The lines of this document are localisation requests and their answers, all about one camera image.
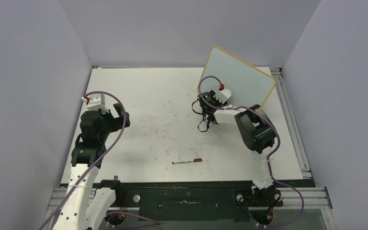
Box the white whiteboard marker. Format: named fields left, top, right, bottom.
left=172, top=160, right=194, bottom=165

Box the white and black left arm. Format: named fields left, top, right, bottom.
left=52, top=103, right=130, bottom=230

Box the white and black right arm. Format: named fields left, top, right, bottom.
left=196, top=89, right=282, bottom=205

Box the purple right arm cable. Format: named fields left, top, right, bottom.
left=197, top=76, right=305, bottom=228

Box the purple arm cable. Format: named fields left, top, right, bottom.
left=197, top=76, right=305, bottom=228
left=38, top=91, right=161, bottom=230

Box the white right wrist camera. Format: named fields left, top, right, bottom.
left=214, top=88, right=232, bottom=104

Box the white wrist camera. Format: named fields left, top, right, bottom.
left=214, top=88, right=232, bottom=104
left=81, top=93, right=109, bottom=114

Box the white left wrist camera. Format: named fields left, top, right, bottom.
left=81, top=93, right=109, bottom=114

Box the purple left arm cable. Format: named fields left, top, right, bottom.
left=38, top=91, right=161, bottom=230

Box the aluminium right side rail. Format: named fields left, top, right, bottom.
left=270, top=68, right=312, bottom=179

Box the aluminium rail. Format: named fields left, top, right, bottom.
left=270, top=68, right=312, bottom=179
left=46, top=187, right=333, bottom=212

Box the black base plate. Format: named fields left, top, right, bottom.
left=88, top=180, right=307, bottom=227

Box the aluminium front rail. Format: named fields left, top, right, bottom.
left=46, top=187, right=333, bottom=212

